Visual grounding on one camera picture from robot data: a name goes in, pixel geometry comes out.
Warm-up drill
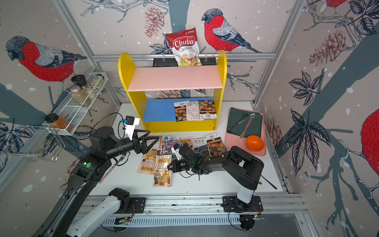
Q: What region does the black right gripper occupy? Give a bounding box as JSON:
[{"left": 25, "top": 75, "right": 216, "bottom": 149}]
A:
[{"left": 165, "top": 160, "right": 194, "bottom": 175}]

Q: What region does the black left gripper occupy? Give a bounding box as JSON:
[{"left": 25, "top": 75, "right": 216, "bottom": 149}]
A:
[{"left": 105, "top": 128, "right": 159, "bottom": 160}]

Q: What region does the pink shop seed bag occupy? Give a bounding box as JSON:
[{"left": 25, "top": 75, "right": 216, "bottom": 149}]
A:
[
  {"left": 153, "top": 155, "right": 172, "bottom": 188},
  {"left": 137, "top": 148, "right": 162, "bottom": 175}
]

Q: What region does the purple flower seed bag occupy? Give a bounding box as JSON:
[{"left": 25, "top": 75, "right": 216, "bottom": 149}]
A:
[{"left": 161, "top": 134, "right": 179, "bottom": 155}]

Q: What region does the striped shop seed bag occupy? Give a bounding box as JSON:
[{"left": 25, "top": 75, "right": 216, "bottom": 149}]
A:
[{"left": 179, "top": 137, "right": 194, "bottom": 149}]

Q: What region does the blue flower seed bag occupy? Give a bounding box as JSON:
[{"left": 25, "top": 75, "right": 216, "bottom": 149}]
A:
[{"left": 193, "top": 137, "right": 210, "bottom": 158}]

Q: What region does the orange marigold seed bag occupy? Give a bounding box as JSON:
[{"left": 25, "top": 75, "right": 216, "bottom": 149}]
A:
[{"left": 205, "top": 132, "right": 228, "bottom": 156}]

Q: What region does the dark marigold seed bag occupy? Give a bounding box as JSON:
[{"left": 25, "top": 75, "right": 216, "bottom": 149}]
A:
[{"left": 174, "top": 101, "right": 189, "bottom": 122}]

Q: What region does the white text seed bag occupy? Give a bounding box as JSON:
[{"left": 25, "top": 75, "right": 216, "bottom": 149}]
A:
[{"left": 186, "top": 101, "right": 204, "bottom": 121}]

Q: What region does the white orange seed bag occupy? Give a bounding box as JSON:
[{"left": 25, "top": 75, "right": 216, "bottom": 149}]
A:
[{"left": 147, "top": 136, "right": 162, "bottom": 148}]

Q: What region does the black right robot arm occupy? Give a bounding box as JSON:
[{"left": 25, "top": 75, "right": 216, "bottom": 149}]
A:
[{"left": 168, "top": 145, "right": 264, "bottom": 204}]

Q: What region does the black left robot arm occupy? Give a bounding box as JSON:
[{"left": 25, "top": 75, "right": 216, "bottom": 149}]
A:
[{"left": 33, "top": 126, "right": 159, "bottom": 237}]

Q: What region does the yellow shelf unit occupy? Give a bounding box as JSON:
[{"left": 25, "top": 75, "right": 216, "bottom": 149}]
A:
[{"left": 118, "top": 50, "right": 228, "bottom": 133}]

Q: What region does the red Chuba chips bag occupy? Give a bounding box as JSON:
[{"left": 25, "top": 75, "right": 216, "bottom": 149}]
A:
[{"left": 166, "top": 28, "right": 202, "bottom": 67}]

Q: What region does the silver fork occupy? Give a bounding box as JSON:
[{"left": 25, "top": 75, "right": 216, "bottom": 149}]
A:
[{"left": 99, "top": 164, "right": 117, "bottom": 184}]

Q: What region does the pale spice jar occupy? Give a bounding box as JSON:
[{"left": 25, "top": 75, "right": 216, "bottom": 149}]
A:
[{"left": 90, "top": 74, "right": 104, "bottom": 90}]

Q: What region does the silver lid spice jar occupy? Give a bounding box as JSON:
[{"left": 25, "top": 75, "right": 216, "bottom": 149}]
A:
[{"left": 69, "top": 85, "right": 91, "bottom": 107}]

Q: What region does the dark green cloth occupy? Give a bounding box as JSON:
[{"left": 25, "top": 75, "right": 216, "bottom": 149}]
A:
[{"left": 227, "top": 107, "right": 263, "bottom": 138}]

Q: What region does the pink tray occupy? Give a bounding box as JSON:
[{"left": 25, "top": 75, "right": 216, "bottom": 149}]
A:
[{"left": 225, "top": 107, "right": 266, "bottom": 156}]

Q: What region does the orange bowl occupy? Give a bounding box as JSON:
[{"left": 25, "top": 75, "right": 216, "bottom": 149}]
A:
[{"left": 246, "top": 135, "right": 265, "bottom": 152}]

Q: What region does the dark metal spoon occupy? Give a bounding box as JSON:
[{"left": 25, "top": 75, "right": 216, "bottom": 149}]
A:
[{"left": 231, "top": 113, "right": 249, "bottom": 129}]

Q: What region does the black lid spice jar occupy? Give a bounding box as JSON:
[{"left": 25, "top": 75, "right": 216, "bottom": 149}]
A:
[{"left": 71, "top": 75, "right": 88, "bottom": 88}]

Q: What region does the orange spice jar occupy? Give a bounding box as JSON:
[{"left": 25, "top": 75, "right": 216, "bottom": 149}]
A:
[{"left": 44, "top": 113, "right": 73, "bottom": 131}]

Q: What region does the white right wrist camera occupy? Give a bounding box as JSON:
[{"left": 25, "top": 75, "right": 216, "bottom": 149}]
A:
[{"left": 171, "top": 144, "right": 182, "bottom": 161}]

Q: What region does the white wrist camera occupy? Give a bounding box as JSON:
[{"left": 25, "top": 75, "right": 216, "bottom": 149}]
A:
[
  {"left": 123, "top": 116, "right": 140, "bottom": 140},
  {"left": 171, "top": 144, "right": 182, "bottom": 161}
]

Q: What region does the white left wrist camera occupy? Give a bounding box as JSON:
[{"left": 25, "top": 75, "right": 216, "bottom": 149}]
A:
[{"left": 123, "top": 116, "right": 140, "bottom": 140}]

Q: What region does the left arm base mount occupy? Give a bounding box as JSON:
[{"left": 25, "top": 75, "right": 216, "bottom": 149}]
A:
[{"left": 109, "top": 188, "right": 147, "bottom": 214}]

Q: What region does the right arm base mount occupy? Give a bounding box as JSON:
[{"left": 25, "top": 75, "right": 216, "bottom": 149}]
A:
[{"left": 221, "top": 196, "right": 264, "bottom": 213}]

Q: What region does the white wire spice rack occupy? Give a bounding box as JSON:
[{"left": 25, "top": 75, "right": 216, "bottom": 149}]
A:
[{"left": 54, "top": 72, "right": 108, "bottom": 136}]

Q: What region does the black wall holder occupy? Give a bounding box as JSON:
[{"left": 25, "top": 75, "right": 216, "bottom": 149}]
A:
[{"left": 153, "top": 57, "right": 217, "bottom": 67}]

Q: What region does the pink handled spoon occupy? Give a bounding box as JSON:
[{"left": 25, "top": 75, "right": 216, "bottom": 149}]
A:
[{"left": 240, "top": 114, "right": 256, "bottom": 138}]

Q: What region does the metal wire hook rack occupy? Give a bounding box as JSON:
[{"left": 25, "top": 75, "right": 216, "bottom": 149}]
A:
[{"left": 1, "top": 124, "right": 65, "bottom": 162}]

